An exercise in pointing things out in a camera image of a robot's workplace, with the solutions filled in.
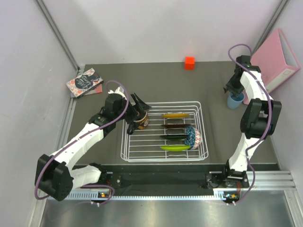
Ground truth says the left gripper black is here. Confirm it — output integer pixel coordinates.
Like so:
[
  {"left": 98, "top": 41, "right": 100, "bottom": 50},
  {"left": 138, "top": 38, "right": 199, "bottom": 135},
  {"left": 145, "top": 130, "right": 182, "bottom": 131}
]
[{"left": 114, "top": 93, "right": 152, "bottom": 124}]

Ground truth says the lime green plate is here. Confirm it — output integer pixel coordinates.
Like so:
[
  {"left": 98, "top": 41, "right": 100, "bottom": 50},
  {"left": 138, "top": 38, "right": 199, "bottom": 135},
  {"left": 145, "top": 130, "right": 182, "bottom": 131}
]
[{"left": 160, "top": 145, "right": 191, "bottom": 152}]

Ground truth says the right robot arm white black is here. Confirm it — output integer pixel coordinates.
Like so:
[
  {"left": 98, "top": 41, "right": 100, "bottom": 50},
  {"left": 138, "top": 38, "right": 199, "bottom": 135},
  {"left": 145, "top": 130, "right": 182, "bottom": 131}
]
[{"left": 221, "top": 55, "right": 282, "bottom": 187}]

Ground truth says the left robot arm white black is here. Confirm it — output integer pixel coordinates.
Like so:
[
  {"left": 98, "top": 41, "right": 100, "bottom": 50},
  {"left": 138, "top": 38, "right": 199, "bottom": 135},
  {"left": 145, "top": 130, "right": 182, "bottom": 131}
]
[{"left": 35, "top": 87, "right": 151, "bottom": 201}]

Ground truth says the light blue cup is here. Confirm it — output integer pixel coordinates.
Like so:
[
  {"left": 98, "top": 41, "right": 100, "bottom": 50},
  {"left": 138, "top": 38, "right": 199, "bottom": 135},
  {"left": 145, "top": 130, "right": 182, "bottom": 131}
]
[{"left": 227, "top": 92, "right": 245, "bottom": 109}]

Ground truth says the yellow patterned plate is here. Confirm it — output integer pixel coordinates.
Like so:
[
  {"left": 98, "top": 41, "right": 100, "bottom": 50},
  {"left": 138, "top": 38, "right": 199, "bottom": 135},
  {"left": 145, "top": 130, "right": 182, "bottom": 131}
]
[{"left": 162, "top": 113, "right": 189, "bottom": 119}]

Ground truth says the red floral plate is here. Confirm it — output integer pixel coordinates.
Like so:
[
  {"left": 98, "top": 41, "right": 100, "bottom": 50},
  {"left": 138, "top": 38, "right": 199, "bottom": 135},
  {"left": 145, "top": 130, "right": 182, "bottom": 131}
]
[{"left": 161, "top": 124, "right": 191, "bottom": 129}]

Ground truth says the black plate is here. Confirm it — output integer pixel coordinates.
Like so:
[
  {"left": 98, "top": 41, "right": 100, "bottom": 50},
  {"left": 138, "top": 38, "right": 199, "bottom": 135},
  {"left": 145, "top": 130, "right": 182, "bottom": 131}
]
[{"left": 160, "top": 134, "right": 188, "bottom": 140}]

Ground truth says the pink book underneath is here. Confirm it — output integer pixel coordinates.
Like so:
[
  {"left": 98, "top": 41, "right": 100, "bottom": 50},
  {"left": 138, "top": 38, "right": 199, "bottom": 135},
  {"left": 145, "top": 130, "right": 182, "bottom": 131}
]
[{"left": 85, "top": 84, "right": 102, "bottom": 96}]

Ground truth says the orange cube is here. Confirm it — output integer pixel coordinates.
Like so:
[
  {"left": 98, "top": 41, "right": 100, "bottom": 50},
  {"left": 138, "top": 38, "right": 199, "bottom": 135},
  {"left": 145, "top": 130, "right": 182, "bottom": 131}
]
[{"left": 184, "top": 56, "right": 195, "bottom": 70}]

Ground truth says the blue white patterned bowl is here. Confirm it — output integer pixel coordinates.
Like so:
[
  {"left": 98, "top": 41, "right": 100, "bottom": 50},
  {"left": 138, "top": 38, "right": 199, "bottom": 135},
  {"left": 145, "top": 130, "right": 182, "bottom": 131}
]
[{"left": 184, "top": 126, "right": 202, "bottom": 149}]

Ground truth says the Little Women book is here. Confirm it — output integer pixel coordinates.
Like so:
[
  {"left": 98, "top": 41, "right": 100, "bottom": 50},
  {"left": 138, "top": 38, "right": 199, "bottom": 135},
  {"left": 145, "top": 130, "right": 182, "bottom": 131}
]
[{"left": 66, "top": 68, "right": 104, "bottom": 98}]

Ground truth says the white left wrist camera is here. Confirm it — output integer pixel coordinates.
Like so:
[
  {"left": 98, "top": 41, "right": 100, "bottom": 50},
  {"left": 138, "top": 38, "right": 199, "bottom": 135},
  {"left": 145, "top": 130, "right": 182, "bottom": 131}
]
[{"left": 108, "top": 86, "right": 125, "bottom": 97}]

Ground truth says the white wire dish rack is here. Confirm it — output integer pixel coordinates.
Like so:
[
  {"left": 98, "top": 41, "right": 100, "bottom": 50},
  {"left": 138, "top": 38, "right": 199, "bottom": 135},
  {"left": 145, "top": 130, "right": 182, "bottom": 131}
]
[{"left": 120, "top": 101, "right": 209, "bottom": 163}]

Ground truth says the pink ring binder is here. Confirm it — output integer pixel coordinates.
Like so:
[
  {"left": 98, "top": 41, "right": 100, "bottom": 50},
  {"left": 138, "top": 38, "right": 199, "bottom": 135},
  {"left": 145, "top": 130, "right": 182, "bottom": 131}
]
[{"left": 250, "top": 28, "right": 301, "bottom": 93}]

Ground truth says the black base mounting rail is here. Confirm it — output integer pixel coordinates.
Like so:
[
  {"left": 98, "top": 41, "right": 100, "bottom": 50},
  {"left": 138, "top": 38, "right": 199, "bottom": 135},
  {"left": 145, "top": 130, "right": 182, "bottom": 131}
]
[{"left": 71, "top": 163, "right": 251, "bottom": 197}]

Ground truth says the aluminium frame post right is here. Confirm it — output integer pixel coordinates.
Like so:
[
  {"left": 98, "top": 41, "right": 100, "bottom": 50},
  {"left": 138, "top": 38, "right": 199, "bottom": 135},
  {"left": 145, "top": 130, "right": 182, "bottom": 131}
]
[{"left": 253, "top": 0, "right": 290, "bottom": 53}]

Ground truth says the aluminium frame post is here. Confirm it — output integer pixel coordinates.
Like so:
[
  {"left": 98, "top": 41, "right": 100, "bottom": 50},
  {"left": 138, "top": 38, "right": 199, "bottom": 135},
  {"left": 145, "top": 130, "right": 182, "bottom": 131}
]
[
  {"left": 34, "top": 0, "right": 80, "bottom": 71},
  {"left": 253, "top": 0, "right": 290, "bottom": 53}
]

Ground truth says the aluminium frame post left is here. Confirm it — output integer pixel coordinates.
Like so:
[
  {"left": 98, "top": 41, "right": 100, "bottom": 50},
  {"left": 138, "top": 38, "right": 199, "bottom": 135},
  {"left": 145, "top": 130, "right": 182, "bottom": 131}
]
[{"left": 34, "top": 0, "right": 80, "bottom": 71}]

